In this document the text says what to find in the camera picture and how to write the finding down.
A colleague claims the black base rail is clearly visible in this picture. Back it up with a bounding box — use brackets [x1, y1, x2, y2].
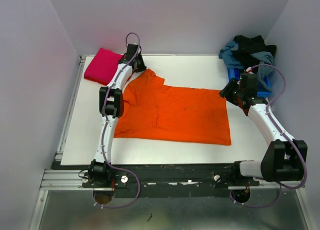
[82, 163, 259, 198]

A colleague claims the folded pink t-shirt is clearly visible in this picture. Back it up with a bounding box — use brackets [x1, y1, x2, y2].
[84, 48, 122, 81]

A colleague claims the black crumpled t-shirt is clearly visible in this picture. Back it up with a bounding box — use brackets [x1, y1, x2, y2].
[232, 35, 277, 68]

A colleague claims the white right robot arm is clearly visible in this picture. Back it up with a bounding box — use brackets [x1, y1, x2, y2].
[219, 73, 308, 186]

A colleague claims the orange t-shirt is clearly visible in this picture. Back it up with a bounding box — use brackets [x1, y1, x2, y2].
[114, 69, 232, 146]

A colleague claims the folded red t-shirt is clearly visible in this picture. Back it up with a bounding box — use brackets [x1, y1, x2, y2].
[84, 75, 111, 86]

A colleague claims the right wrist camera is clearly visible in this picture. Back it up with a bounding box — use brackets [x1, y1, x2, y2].
[245, 67, 253, 74]

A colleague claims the aluminium frame rail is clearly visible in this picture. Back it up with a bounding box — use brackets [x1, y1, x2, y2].
[39, 167, 306, 190]

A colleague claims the grey-blue crumpled t-shirt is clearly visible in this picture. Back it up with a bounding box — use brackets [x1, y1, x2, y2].
[218, 41, 274, 84]

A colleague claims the blue plastic bin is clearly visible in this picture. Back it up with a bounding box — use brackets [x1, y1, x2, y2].
[227, 68, 272, 98]

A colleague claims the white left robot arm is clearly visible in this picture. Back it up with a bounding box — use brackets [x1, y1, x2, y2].
[84, 43, 146, 187]

